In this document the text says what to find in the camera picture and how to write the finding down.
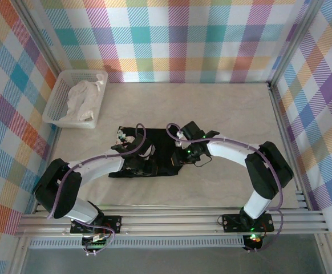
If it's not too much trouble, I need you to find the black floral print t-shirt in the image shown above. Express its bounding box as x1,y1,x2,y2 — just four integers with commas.
108,125,184,178

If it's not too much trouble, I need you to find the white perforated plastic basket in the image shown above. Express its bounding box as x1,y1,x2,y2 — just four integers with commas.
42,70,109,130

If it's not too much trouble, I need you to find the crumpled white cloth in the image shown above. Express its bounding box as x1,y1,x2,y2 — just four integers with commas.
62,73,107,124

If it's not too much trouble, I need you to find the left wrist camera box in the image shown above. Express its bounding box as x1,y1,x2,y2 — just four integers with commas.
139,145,155,159

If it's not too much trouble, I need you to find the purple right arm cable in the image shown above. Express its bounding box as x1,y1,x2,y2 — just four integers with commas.
165,122,285,253

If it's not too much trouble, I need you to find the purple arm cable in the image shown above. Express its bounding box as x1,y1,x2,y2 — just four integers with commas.
46,122,148,256
165,122,285,253

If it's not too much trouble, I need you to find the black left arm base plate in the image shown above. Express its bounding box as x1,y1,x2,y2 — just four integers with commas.
70,216,123,235

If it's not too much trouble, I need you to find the wide aluminium mounting rail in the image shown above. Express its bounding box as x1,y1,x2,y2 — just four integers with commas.
14,209,331,237

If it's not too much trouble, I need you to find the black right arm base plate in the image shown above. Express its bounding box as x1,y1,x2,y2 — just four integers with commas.
222,213,275,233

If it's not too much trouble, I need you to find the grey slotted cable duct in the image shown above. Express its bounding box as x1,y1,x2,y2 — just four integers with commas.
29,239,246,249

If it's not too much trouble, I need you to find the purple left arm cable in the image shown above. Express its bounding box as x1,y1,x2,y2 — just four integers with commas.
46,122,148,256

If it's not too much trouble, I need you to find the aluminium table edge rail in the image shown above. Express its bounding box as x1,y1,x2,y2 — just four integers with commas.
33,125,63,213
267,82,312,212

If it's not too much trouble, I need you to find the aluminium frame post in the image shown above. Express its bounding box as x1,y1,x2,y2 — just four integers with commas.
267,0,325,88
13,0,67,78

